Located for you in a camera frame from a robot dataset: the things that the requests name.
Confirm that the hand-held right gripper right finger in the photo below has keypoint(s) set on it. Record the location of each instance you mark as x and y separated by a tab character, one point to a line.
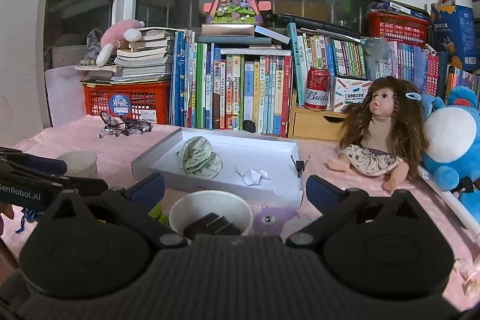
320	188

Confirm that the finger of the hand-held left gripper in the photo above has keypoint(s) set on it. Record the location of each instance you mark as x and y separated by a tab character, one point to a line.
82	185
48	166

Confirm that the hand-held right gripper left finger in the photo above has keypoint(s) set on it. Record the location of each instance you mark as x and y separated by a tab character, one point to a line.
148	187

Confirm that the white shallow box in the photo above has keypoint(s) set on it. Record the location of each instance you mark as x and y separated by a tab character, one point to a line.
232	158

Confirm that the person's left hand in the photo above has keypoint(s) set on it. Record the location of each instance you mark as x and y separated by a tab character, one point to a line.
5	213

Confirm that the black binder clip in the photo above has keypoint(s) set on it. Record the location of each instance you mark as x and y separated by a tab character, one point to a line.
299	166

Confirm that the floral fabric hair accessory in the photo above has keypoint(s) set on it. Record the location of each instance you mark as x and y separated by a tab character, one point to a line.
198	158

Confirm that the purple plush toy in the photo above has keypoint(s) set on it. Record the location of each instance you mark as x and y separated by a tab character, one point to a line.
270	224

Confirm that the wooden drawer box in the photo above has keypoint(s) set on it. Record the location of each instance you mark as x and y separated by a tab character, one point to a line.
315	125

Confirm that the miniature black bicycle model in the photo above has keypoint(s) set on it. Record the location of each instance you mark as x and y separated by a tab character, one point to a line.
112	128

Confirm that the white folded paper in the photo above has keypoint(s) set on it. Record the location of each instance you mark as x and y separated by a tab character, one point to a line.
252	176

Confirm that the white board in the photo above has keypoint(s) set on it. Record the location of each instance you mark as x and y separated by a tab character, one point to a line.
63	95

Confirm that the black charger plug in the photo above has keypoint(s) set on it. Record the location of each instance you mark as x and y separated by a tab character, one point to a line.
210	227

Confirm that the brown haired doll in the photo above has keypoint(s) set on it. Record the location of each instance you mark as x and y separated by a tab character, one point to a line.
378	132

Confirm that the red basket with blue sticker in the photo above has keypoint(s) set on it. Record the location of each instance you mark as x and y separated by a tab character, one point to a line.
150	98

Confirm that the small black object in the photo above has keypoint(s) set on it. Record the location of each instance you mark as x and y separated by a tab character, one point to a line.
248	126

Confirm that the white printed carton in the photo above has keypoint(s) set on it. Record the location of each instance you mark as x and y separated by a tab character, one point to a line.
348	95

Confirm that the red drink can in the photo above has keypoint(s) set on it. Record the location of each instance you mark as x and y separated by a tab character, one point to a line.
318	87

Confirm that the row of tall picture books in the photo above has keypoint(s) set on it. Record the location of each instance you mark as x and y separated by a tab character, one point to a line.
225	91

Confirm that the stack of worn books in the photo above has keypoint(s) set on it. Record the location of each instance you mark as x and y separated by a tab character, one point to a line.
146	61

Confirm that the grey plush toy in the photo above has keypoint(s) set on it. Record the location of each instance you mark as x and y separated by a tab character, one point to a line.
92	46

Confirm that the white tube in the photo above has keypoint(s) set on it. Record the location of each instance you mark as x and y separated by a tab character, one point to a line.
450	200

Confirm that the row of green spined books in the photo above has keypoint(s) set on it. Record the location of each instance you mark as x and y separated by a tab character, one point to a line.
337	54

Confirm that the blue plush toy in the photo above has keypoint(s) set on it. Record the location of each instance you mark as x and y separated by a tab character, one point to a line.
450	140

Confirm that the grey plastic bag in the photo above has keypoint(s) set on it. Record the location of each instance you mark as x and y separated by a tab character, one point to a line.
375	55

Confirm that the pink plush toy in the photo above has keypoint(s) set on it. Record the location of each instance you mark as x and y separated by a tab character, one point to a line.
114	37

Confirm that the row of pink spined books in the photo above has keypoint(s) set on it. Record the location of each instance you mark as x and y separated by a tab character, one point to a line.
408	65

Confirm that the silver flat book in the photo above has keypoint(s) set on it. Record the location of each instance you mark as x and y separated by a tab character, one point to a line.
273	35

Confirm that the black flat case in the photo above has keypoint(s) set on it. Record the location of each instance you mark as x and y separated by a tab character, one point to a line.
311	24

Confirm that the dark green flat book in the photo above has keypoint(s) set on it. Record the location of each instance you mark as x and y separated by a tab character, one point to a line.
232	40

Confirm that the pale pink small object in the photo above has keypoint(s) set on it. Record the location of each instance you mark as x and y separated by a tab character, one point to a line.
467	275

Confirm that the red plastic basket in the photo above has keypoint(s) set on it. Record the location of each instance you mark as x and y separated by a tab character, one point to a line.
397	29

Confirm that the row of thin books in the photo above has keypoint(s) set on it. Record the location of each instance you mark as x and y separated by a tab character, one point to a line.
463	80

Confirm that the blue cardboard box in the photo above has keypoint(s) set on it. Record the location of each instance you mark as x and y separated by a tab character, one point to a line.
453	35

